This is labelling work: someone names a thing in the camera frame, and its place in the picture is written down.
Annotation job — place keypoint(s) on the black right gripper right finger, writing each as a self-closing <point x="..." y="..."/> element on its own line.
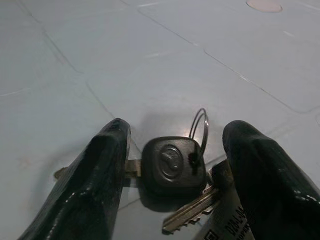
<point x="272" y="185"/>

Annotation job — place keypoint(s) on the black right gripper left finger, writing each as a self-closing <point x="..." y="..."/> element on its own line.
<point x="85" y="185"/>

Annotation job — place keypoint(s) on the white printed key tag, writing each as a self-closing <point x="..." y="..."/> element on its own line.
<point x="225" y="220"/>

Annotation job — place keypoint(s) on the brass house key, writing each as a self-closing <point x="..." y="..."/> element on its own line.
<point x="190" y="210"/>

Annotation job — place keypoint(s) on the black-headed car key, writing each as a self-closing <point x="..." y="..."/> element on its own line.
<point x="172" y="166"/>

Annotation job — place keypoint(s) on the round pale pink disc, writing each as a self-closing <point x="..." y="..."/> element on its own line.
<point x="264" y="5"/>

